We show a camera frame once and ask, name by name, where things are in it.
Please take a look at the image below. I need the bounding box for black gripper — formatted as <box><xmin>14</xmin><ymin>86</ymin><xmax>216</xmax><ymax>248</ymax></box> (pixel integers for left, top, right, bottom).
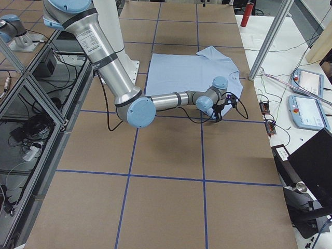
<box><xmin>212</xmin><ymin>93</ymin><xmax>238</xmax><ymax>122</ymax></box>

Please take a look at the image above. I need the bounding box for light blue t-shirt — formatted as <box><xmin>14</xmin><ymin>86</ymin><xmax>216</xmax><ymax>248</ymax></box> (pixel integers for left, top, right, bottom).
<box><xmin>145</xmin><ymin>46</ymin><xmax>243</xmax><ymax>118</ymax></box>

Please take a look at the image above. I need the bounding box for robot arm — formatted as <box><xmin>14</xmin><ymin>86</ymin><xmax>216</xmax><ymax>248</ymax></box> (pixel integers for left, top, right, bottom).
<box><xmin>43</xmin><ymin>1</ymin><xmax>240</xmax><ymax>128</ymax></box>

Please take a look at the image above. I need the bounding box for small grey robot arm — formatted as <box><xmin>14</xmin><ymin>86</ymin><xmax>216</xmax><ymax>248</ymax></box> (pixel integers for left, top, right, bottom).
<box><xmin>1</xmin><ymin>14</ymin><xmax>39</xmax><ymax>52</ymax></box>

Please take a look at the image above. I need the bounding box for lower teach pendant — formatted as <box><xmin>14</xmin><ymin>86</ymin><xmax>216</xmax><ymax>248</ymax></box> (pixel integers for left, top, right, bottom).
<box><xmin>288</xmin><ymin>94</ymin><xmax>330</xmax><ymax>131</ymax></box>

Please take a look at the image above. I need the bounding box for teach pendant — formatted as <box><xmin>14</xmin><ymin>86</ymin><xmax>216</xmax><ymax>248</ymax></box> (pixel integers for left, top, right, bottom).
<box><xmin>288</xmin><ymin>94</ymin><xmax>330</xmax><ymax>131</ymax></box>
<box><xmin>291</xmin><ymin>68</ymin><xmax>324</xmax><ymax>97</ymax></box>

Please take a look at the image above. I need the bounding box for upper teach pendant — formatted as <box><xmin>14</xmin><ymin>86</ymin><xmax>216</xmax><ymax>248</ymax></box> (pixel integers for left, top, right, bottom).
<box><xmin>291</xmin><ymin>68</ymin><xmax>324</xmax><ymax>97</ymax></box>

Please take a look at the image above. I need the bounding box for red cylinder bottle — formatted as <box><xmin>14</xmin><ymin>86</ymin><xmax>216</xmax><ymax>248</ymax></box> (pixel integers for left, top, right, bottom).
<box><xmin>240</xmin><ymin>2</ymin><xmax>254</xmax><ymax>27</ymax></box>

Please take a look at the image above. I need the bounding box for black box under rack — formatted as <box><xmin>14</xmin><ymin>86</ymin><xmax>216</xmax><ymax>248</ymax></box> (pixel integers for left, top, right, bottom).
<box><xmin>33</xmin><ymin>50</ymin><xmax>57</xmax><ymax>78</ymax></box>

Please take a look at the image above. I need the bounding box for white power strip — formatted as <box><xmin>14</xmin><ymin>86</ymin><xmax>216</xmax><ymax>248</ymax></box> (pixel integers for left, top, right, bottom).
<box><xmin>22</xmin><ymin>145</ymin><xmax>41</xmax><ymax>161</ymax></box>

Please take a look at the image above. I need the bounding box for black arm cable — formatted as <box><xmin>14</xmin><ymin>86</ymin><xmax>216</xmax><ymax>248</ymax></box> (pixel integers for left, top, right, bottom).
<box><xmin>97</xmin><ymin>70</ymin><xmax>249</xmax><ymax>132</ymax></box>

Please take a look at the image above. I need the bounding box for electronics board with wires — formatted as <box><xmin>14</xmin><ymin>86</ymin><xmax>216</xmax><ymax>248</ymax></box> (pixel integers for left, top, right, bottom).
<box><xmin>259</xmin><ymin>101</ymin><xmax>276</xmax><ymax>137</ymax></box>

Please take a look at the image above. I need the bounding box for aluminium frame post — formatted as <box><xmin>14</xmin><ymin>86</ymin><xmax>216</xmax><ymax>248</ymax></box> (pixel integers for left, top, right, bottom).
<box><xmin>248</xmin><ymin>0</ymin><xmax>294</xmax><ymax>81</ymax></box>

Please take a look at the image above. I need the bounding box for aluminium frame rack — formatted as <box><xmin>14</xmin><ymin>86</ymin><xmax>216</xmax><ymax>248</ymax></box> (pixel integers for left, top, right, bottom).
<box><xmin>1</xmin><ymin>31</ymin><xmax>93</xmax><ymax>248</ymax></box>

